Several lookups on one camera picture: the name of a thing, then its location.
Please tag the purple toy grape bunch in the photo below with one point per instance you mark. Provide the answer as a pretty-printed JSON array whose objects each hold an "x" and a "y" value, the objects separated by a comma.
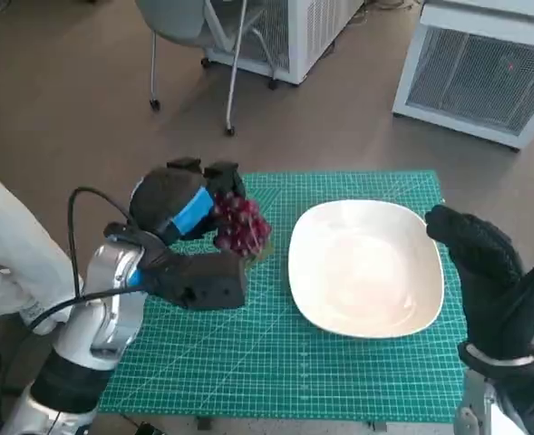
[{"x": 244, "y": 226}]

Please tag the white cabinet with mesh panel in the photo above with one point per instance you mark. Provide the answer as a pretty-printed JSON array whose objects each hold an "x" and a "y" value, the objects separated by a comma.
[{"x": 475, "y": 81}]

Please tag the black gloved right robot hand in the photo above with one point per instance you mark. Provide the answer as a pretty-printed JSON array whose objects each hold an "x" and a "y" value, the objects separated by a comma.
[{"x": 488, "y": 272}]

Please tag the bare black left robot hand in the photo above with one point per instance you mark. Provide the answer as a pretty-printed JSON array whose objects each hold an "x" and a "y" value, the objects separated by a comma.
[{"x": 167, "y": 199}]

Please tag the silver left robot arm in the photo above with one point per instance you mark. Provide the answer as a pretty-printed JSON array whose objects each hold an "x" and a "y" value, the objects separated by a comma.
[{"x": 108, "y": 299}]

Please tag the green cutting mat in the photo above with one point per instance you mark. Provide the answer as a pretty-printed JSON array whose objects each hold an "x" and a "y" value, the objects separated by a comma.
[{"x": 248, "y": 353}]

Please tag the white vented cabinet on casters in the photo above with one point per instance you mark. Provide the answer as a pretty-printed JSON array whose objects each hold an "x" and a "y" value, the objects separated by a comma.
[{"x": 312, "y": 31}]

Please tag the grey office chair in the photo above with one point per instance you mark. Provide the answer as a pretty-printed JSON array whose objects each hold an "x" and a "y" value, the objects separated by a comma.
[{"x": 176, "y": 22}]

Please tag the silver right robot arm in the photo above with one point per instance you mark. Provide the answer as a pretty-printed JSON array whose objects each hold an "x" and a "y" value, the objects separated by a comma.
[{"x": 516, "y": 399}]

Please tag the white square plate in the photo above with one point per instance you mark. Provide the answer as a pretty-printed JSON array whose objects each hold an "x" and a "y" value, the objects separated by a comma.
[{"x": 362, "y": 272}]

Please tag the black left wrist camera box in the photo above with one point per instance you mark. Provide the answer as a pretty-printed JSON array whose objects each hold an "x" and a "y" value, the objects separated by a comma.
[{"x": 207, "y": 285}]

